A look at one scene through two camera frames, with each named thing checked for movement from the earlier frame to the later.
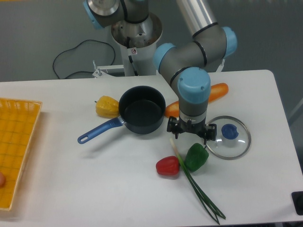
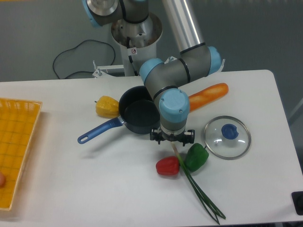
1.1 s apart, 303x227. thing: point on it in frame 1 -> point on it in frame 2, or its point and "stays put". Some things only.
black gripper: x=209 y=132 -> x=173 y=137
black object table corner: x=297 y=198 stays put
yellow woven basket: x=18 y=119 stays put
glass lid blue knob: x=233 y=138 stays put
